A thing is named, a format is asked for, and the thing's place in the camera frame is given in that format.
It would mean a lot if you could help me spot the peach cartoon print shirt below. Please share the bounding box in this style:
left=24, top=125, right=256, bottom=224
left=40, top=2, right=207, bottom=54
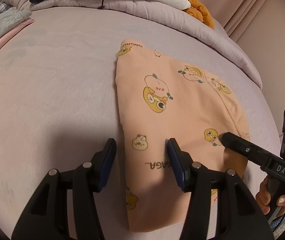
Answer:
left=115, top=40, right=249, bottom=232

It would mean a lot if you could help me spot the person right hand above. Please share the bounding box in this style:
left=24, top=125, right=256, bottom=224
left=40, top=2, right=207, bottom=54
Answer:
left=255, top=176, right=285, bottom=217

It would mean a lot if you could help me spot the lilac bed sheet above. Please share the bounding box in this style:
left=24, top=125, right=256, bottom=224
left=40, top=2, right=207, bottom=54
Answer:
left=0, top=5, right=280, bottom=236

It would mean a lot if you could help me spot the folded pink garment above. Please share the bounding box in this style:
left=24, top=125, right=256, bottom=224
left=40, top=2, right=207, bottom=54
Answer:
left=0, top=18, right=35, bottom=49

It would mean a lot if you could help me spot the folded grey garment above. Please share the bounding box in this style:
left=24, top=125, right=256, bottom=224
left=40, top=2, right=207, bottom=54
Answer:
left=0, top=8, right=32, bottom=37

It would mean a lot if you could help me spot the lilac folded duvet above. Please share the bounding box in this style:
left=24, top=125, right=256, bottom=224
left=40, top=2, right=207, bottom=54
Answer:
left=3, top=0, right=262, bottom=88

